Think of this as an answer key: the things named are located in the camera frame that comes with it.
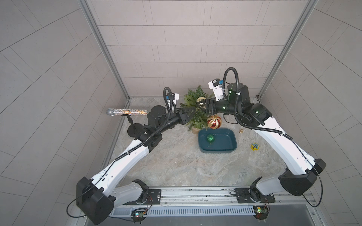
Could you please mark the left corner aluminium profile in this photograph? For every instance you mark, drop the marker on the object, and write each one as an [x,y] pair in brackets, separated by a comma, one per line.
[96,32]

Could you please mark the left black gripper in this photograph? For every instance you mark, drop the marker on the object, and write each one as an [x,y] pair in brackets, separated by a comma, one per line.
[182,118]

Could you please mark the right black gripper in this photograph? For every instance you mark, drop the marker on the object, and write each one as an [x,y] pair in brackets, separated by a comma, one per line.
[209,105]

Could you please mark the right circuit board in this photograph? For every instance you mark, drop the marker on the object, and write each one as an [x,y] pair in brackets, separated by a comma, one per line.
[262,211]

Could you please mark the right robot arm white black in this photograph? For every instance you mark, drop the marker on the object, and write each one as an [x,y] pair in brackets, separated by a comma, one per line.
[302,169]

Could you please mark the red gold striped ornament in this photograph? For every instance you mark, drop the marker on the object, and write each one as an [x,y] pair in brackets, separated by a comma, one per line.
[214,122]

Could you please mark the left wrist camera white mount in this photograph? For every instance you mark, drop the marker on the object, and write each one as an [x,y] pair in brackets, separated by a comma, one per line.
[175,98]

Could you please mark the left circuit board with wires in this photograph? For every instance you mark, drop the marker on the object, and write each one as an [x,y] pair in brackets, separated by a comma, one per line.
[139,214]

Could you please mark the yellow blue small sticker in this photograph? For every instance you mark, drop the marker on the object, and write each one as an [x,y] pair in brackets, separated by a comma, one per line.
[255,146]

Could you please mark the green glitter ball ornament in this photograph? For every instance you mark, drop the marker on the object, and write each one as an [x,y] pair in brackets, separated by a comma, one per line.
[210,138]

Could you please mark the corner aluminium profile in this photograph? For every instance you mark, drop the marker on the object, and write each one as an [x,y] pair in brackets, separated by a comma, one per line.
[96,32]
[307,11]

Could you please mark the small green christmas tree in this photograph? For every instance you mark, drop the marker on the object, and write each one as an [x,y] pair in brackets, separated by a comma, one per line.
[199,119]

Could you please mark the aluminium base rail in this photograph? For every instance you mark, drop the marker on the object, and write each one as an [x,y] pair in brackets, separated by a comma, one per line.
[208,201]

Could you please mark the gold ball ornament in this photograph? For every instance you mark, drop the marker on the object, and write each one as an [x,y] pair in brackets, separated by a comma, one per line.
[201,102]

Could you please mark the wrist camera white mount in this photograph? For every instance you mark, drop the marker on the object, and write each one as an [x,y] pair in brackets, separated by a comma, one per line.
[175,98]
[216,86]

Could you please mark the teal plastic tray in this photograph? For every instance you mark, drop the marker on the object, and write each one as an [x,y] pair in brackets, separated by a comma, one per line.
[225,141]

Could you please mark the glitter microphone on stand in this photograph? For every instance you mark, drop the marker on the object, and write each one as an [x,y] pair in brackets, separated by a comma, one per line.
[134,128]

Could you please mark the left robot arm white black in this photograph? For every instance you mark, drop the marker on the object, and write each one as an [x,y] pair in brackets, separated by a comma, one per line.
[98,196]

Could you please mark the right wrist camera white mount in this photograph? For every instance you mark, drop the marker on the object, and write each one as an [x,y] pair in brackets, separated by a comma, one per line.
[216,86]

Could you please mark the right corner aluminium profile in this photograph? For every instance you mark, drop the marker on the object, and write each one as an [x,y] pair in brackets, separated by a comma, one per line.
[307,11]

